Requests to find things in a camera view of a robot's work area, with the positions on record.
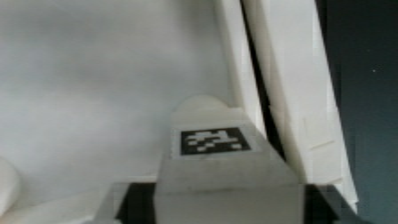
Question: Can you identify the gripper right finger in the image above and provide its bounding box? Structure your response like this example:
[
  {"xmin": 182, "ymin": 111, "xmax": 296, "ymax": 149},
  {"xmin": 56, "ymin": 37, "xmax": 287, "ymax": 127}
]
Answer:
[{"xmin": 305, "ymin": 184, "xmax": 374, "ymax": 224}]

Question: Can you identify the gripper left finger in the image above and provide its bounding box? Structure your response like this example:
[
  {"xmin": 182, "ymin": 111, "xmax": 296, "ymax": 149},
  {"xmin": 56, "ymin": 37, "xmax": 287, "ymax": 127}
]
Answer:
[{"xmin": 95, "ymin": 182, "xmax": 157, "ymax": 224}]

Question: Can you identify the white table leg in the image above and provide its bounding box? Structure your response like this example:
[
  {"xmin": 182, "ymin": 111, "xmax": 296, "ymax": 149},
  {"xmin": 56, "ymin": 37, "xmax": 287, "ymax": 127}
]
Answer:
[{"xmin": 155, "ymin": 95, "xmax": 305, "ymax": 224}]

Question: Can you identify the white L-shaped obstacle fence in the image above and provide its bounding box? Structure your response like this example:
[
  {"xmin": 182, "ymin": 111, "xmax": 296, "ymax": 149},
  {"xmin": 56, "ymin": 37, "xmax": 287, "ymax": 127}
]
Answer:
[{"xmin": 244, "ymin": 0, "xmax": 360, "ymax": 206}]

